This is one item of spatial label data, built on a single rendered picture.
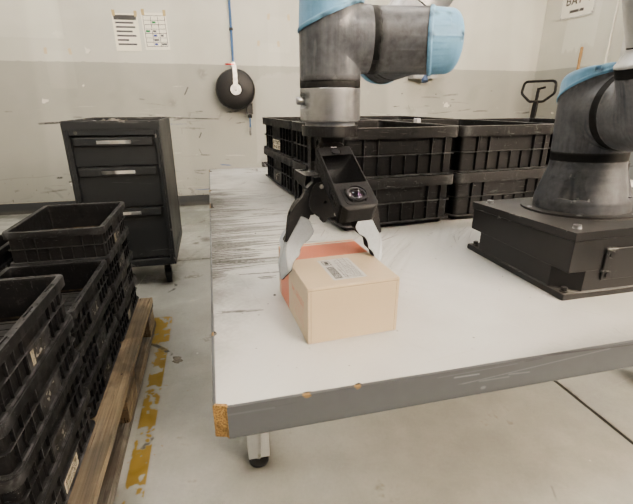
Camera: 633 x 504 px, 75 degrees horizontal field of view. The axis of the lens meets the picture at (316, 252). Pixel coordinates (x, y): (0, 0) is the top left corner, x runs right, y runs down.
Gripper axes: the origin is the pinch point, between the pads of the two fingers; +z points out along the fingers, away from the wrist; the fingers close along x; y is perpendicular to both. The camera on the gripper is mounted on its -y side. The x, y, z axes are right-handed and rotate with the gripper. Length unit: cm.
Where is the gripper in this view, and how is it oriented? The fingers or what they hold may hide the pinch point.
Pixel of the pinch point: (333, 275)
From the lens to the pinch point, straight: 57.8
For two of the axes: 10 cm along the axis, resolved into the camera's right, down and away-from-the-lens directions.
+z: 0.0, 9.4, 3.4
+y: -3.0, -3.2, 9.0
